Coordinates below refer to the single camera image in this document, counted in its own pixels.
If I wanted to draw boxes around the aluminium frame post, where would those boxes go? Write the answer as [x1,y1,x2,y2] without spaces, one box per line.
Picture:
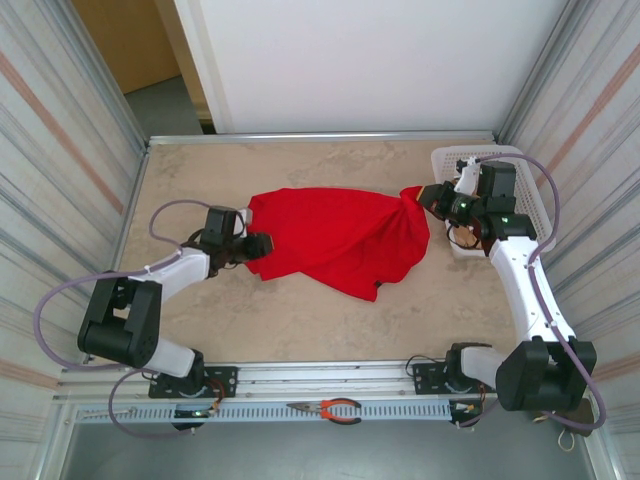
[59,0,151,151]
[497,0,591,151]

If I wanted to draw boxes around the brown drawstring cloth bag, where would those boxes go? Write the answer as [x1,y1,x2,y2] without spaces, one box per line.
[530,398,596,454]

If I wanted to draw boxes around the grey slotted cable duct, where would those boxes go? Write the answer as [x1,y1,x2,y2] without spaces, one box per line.
[74,402,454,424]

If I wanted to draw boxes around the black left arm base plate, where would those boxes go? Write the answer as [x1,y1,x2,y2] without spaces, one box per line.
[148,366,239,400]

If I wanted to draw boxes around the white plastic basket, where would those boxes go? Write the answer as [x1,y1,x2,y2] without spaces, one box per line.
[430,144,559,260]

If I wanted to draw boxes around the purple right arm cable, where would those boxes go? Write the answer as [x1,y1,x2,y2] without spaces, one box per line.
[457,152,609,434]

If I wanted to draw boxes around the wide aluminium mounting rail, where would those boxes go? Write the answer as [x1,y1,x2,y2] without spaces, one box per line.
[53,355,599,405]

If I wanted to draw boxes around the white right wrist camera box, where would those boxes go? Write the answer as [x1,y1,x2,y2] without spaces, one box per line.
[455,156,484,195]

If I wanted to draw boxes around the thin aluminium table edge bar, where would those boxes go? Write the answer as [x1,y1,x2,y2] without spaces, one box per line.
[147,130,502,148]

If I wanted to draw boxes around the wooden door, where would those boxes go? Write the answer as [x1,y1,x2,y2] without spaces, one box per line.
[72,0,182,96]

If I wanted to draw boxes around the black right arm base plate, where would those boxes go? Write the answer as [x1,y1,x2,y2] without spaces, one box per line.
[411,360,503,396]

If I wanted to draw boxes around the red t-shirt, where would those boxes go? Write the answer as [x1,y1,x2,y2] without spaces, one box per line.
[243,185,432,304]

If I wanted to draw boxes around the orange-handled pliers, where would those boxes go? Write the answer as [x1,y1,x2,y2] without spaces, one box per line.
[286,397,362,426]

